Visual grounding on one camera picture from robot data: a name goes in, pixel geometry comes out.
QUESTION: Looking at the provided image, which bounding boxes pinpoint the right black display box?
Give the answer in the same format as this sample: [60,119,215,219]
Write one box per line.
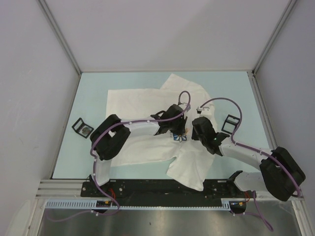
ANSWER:
[221,115,240,135]

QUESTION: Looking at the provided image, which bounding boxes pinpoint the black display box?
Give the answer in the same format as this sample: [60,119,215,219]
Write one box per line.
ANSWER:
[221,115,240,135]
[71,118,94,139]

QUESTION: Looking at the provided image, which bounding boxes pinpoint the left black display box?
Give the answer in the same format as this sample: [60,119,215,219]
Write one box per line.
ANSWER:
[71,118,94,139]

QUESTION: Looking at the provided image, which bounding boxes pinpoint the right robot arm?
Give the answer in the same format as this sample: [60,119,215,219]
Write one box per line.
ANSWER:
[192,117,306,201]

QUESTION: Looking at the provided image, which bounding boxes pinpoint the white t-shirt with flower print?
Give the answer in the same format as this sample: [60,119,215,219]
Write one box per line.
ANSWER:
[106,74,215,191]

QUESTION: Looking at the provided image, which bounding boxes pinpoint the dark round brooch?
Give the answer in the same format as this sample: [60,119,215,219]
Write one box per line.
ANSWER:
[82,127,90,136]

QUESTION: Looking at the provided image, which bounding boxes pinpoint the grey slotted cable duct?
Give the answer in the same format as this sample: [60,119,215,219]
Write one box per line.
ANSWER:
[45,199,247,212]

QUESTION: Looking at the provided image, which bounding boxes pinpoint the aluminium front rail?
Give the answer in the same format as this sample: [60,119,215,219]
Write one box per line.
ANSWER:
[35,178,302,200]

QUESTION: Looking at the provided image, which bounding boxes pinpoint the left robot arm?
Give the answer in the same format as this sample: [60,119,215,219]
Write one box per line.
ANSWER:
[90,103,190,197]

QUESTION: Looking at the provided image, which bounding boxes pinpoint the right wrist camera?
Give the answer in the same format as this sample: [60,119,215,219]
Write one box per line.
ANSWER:
[196,104,214,119]

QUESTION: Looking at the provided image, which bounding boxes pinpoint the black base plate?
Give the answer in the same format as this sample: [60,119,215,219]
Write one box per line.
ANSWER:
[81,177,252,207]

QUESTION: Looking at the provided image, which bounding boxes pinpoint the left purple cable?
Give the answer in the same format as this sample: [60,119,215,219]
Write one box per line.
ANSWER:
[46,90,192,221]

